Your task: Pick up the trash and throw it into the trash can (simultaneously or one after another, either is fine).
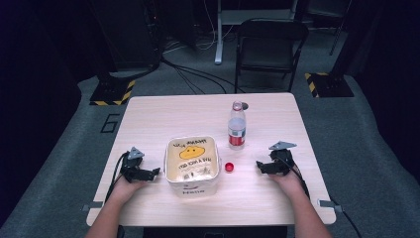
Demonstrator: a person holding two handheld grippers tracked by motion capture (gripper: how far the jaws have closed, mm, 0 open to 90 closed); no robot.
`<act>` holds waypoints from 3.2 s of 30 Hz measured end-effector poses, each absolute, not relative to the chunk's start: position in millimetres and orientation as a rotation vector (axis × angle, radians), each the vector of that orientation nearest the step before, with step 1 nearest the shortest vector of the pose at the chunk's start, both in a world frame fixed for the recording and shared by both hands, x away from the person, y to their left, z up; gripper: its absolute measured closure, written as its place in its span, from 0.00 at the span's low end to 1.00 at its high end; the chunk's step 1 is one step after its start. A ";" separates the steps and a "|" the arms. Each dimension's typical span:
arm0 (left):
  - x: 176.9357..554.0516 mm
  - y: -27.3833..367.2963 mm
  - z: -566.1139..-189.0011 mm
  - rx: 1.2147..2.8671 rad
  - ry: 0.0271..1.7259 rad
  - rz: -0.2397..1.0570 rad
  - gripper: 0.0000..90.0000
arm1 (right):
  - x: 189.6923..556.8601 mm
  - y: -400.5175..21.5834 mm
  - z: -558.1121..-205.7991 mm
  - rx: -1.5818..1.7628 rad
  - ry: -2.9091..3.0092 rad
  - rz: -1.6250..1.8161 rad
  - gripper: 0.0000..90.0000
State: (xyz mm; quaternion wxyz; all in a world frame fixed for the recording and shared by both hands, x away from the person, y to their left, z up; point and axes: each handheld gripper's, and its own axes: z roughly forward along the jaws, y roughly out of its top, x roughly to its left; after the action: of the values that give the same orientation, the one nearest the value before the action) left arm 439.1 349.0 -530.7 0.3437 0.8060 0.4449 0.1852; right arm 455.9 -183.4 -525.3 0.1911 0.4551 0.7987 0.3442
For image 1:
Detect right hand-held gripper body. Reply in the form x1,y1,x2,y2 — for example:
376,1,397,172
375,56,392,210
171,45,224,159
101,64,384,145
267,141,297,177

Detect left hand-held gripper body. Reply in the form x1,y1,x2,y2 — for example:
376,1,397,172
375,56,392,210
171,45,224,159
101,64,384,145
119,146,150,183

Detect yellow printed plastic bag liner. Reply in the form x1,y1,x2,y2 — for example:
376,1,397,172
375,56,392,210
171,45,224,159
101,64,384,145
165,136,220,183

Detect white plastic bin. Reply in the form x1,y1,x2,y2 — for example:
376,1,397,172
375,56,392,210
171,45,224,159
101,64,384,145
163,135,222,199

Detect clear bottle with red label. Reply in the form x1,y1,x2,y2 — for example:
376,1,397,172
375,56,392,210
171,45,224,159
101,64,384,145
227,100,248,151

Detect person's right hand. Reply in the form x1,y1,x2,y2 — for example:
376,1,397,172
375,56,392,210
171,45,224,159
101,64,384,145
268,171,307,199

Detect person's left hand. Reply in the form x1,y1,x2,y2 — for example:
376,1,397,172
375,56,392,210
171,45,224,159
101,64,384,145
110,176,147,203

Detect black stand with striped base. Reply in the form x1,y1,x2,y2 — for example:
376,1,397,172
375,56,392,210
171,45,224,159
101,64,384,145
88,70,138,107
303,0,363,99

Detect black folding chair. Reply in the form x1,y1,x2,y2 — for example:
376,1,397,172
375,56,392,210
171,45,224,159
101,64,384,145
234,18,310,94

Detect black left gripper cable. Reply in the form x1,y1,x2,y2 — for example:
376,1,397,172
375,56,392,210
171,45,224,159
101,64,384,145
104,151,131,203

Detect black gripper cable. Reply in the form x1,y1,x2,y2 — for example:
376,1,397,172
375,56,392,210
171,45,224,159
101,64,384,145
275,154,312,200
104,151,131,203

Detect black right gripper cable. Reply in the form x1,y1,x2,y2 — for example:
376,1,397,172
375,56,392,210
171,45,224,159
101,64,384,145
275,154,312,200

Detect grey table edge bracket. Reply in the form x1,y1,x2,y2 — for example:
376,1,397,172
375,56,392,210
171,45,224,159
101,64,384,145
316,198,345,213
80,200,104,213

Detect black cable at table edge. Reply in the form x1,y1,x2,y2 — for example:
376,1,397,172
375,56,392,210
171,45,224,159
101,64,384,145
330,197,364,238

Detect black floor cables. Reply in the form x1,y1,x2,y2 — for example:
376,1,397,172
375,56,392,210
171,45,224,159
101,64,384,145
160,54,246,96

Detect white desk frame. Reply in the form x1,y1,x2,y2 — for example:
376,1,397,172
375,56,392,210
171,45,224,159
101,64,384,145
213,0,300,65

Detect white floor cables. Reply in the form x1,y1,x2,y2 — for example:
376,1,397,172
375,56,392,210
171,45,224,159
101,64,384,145
161,0,236,55

